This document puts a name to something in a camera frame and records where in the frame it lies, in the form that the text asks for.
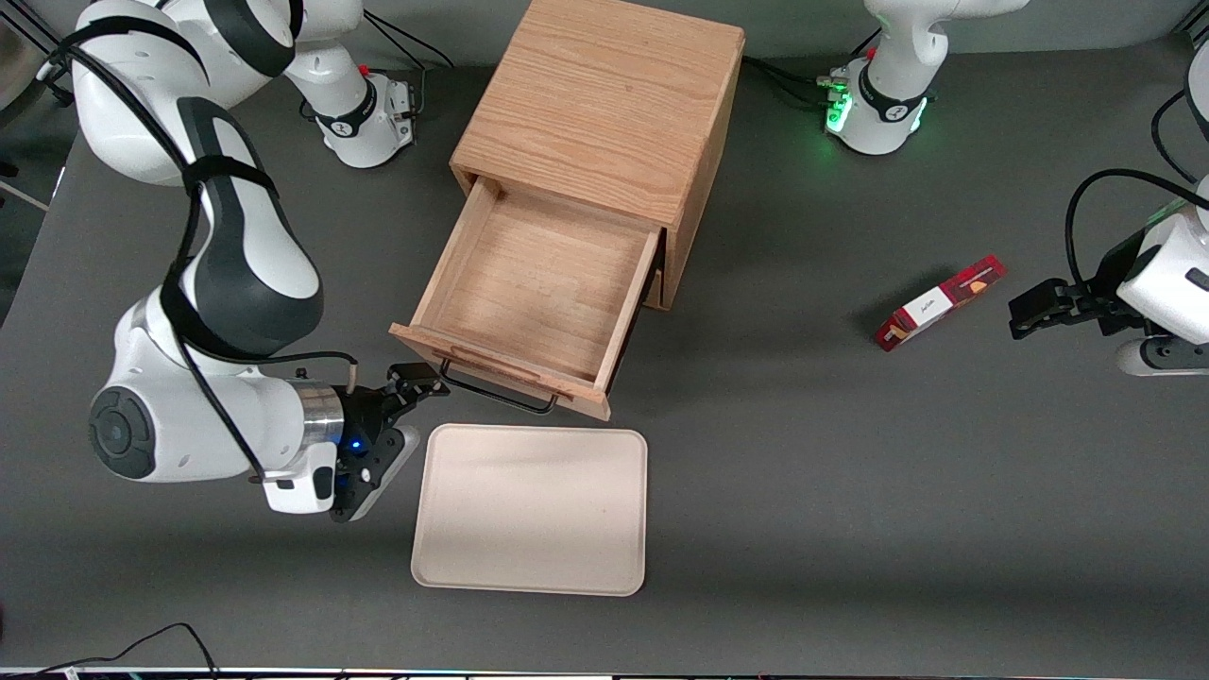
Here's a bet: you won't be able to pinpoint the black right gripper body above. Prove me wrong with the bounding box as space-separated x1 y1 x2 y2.
333 385 404 503

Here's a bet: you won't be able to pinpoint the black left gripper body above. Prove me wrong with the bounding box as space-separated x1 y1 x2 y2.
1069 231 1149 341

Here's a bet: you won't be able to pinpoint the black metal drawer handle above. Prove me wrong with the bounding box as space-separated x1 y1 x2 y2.
438 356 559 416

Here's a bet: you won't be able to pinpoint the open-box wooden drawer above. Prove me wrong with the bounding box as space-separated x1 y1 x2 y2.
388 177 663 422

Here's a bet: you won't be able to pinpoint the wooden drawer cabinet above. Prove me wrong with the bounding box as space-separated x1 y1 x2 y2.
451 0 746 314

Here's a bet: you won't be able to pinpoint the red and white carton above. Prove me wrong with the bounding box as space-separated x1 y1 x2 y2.
875 254 1008 353

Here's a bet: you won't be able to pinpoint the beige rectangular tray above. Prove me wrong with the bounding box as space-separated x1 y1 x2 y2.
410 423 650 598

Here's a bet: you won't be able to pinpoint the black tripod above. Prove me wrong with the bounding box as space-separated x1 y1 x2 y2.
1171 0 1209 44

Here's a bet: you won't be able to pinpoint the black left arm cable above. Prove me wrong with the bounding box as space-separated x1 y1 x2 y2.
1064 168 1209 286

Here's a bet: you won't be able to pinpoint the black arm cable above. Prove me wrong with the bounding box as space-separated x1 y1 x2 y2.
38 19 361 485
1064 168 1209 286

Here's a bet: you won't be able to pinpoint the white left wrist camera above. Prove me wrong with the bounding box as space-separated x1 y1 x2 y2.
1116 336 1209 378

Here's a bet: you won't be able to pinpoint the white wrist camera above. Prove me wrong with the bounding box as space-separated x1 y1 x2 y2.
1116 336 1209 378
263 442 339 517

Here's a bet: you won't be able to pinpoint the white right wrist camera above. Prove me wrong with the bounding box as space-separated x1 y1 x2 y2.
263 442 339 517

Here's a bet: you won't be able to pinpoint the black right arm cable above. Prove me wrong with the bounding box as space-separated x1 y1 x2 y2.
38 19 361 485

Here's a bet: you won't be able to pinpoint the black looped cable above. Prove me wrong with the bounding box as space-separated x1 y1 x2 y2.
1149 89 1205 183

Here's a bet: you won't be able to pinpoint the thin black table cable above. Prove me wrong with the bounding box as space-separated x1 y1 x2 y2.
33 621 221 680

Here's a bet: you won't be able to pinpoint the black right base cable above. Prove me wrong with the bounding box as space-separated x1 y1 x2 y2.
362 13 456 71

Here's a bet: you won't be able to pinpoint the black left base cables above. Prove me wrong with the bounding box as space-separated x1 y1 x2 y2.
741 55 838 108

